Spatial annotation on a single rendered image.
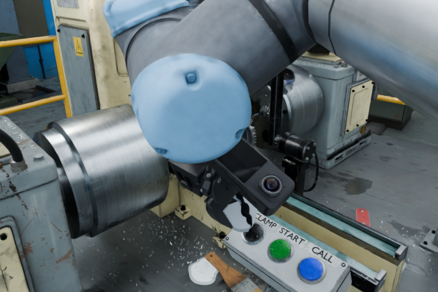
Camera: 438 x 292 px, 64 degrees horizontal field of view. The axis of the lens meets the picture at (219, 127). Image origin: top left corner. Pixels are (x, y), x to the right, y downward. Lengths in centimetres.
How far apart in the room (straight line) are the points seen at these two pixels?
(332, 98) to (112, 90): 68
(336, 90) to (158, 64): 100
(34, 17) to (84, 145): 563
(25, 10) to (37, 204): 566
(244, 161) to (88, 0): 70
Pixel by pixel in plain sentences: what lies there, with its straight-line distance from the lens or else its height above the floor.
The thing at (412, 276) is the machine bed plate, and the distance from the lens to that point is 95.
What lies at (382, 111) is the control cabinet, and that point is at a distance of 398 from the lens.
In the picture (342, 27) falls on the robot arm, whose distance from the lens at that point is 19.
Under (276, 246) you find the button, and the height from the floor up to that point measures 107.
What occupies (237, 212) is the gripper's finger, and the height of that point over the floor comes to 113.
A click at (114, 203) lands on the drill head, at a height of 103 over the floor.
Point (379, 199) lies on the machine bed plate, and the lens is 119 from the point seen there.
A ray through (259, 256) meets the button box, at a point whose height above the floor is 106.
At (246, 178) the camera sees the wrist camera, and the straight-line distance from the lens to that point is 38.
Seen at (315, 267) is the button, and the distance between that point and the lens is 50.
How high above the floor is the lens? 141
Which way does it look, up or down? 22 degrees down
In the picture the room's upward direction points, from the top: 1 degrees counter-clockwise
